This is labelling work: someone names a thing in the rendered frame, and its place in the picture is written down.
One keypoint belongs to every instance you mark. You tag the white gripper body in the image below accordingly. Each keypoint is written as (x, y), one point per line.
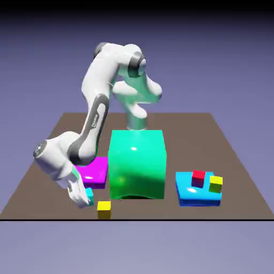
(76, 192)

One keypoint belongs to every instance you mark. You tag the small cyan cube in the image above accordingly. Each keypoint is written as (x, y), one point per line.
(90, 195)

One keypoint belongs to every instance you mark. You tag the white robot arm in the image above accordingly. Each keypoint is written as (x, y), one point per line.
(96, 81)

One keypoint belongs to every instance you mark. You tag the small yellow cube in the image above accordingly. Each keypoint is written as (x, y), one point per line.
(104, 208)

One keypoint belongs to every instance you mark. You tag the small red cube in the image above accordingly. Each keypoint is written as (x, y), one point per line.
(198, 178)

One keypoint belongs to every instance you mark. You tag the small yellow-green cube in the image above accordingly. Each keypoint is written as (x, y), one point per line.
(215, 184)

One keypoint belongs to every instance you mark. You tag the large magenta box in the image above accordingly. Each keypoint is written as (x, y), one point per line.
(94, 171)

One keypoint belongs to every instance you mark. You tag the large green box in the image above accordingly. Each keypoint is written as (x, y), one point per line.
(137, 164)

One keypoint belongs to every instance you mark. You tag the large blue box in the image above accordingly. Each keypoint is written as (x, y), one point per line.
(197, 195)

